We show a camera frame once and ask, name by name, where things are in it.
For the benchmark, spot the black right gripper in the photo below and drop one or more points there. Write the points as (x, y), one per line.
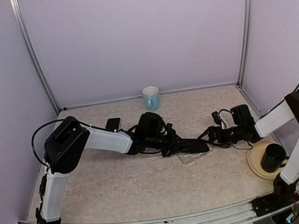
(212, 129)

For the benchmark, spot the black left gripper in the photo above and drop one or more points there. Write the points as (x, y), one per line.
(174, 146)

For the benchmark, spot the purple-edged black smartphone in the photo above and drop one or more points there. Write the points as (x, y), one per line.
(113, 124)

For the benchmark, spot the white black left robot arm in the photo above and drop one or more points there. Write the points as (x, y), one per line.
(65, 146)

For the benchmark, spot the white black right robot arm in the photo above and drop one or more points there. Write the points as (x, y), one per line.
(247, 129)

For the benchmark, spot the light blue ceramic mug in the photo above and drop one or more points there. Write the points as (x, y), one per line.
(151, 98)

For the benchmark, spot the dark green mug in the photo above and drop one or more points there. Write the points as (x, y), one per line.
(273, 158)

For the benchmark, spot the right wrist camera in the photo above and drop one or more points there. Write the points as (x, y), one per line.
(216, 118)

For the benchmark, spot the right aluminium corner post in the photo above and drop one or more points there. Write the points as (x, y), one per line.
(245, 42)

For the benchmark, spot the aluminium corner post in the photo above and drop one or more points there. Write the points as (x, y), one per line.
(245, 42)
(15, 7)

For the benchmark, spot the left aluminium corner post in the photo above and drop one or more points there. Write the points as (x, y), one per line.
(15, 7)

